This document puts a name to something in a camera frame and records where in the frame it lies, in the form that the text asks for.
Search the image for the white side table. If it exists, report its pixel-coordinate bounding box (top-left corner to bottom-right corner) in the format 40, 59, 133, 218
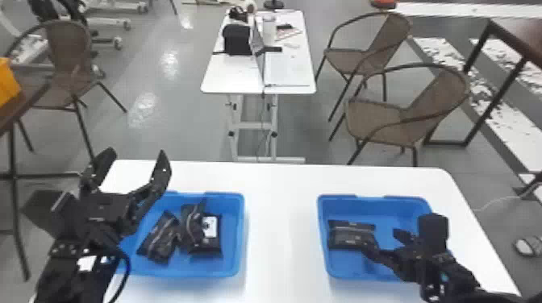
200, 8, 317, 164

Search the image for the black part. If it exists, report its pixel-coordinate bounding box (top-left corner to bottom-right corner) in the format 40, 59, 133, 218
135, 210, 181, 265
178, 200, 223, 257
327, 219, 379, 252

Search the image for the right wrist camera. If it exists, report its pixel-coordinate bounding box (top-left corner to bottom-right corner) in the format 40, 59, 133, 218
416, 213, 450, 258

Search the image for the blue tray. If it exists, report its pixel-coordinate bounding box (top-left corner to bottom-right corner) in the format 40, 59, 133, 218
317, 193, 434, 283
117, 190, 246, 279

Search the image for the black cable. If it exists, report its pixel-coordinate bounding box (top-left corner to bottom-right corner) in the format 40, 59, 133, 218
106, 246, 132, 303

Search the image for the brown chair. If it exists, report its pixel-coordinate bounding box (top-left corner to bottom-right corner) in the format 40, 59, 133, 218
314, 10, 413, 125
3, 18, 128, 163
328, 61, 471, 168

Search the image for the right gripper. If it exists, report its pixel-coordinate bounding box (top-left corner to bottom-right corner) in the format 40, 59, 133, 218
360, 228, 457, 294

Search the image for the white cable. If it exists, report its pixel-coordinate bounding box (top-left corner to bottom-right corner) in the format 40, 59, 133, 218
471, 194, 521, 214

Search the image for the dark side table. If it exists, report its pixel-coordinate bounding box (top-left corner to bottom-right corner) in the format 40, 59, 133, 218
422, 17, 542, 147

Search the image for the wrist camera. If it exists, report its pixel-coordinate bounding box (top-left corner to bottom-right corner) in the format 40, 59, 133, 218
416, 213, 450, 258
49, 191, 83, 239

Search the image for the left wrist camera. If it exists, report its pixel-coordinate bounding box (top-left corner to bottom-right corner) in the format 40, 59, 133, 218
49, 191, 83, 239

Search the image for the yellow tray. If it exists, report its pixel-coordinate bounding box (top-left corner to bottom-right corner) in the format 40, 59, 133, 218
0, 57, 23, 108

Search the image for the black box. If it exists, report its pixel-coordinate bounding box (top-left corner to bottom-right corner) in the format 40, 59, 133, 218
221, 23, 254, 57

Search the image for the white cup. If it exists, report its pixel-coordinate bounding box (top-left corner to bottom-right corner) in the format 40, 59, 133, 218
261, 12, 278, 47

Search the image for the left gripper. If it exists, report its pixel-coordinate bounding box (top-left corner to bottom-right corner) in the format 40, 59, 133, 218
63, 146, 173, 251

